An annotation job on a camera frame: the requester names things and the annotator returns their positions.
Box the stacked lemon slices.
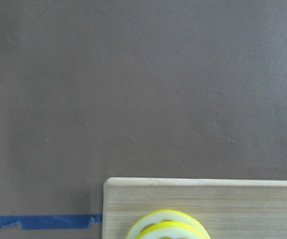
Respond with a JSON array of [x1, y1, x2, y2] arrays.
[[126, 209, 210, 239]]

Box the wooden cutting board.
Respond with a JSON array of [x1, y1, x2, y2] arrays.
[[102, 177, 287, 239]]

